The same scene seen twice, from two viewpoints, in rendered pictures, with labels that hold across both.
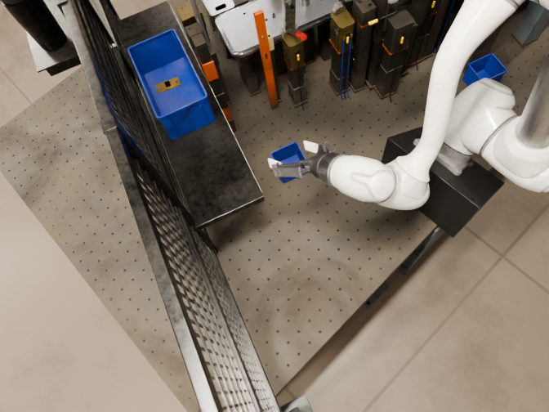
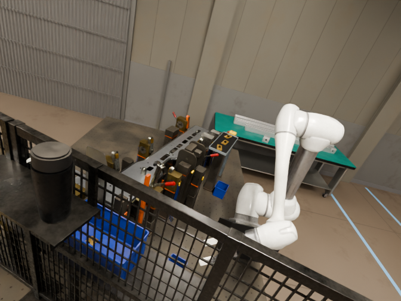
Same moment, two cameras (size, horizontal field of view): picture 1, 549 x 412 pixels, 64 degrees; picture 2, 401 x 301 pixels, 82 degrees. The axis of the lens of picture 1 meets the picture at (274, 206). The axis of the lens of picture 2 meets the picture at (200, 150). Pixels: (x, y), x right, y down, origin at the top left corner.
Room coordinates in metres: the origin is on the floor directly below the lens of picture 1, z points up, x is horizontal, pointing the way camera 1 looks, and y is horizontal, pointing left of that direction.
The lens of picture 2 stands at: (0.49, 0.63, 1.90)
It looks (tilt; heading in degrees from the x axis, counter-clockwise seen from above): 28 degrees down; 295
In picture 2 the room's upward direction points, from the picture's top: 17 degrees clockwise
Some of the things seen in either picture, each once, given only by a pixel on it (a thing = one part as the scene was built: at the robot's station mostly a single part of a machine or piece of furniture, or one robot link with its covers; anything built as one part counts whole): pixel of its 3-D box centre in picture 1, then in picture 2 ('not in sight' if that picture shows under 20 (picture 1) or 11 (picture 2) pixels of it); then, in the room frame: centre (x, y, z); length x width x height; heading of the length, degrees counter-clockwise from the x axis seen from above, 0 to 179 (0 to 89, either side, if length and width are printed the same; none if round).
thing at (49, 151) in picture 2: (32, 13); (54, 184); (0.90, 0.42, 1.52); 0.07 x 0.07 x 0.18
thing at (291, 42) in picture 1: (296, 74); (153, 212); (1.06, -0.21, 0.87); 0.10 x 0.07 x 0.35; 11
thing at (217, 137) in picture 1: (181, 102); (104, 253); (0.96, 0.21, 1.02); 0.90 x 0.22 x 0.03; 11
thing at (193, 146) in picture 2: (390, 26); (185, 176); (1.10, -0.57, 0.95); 0.18 x 0.13 x 0.49; 101
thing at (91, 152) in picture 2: (194, 5); (95, 181); (1.20, 0.09, 1.17); 0.12 x 0.01 x 0.34; 11
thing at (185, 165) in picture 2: (359, 48); (178, 189); (1.07, -0.45, 0.91); 0.07 x 0.05 x 0.42; 11
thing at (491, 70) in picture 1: (484, 74); (220, 190); (0.93, -0.92, 0.75); 0.11 x 0.10 x 0.09; 101
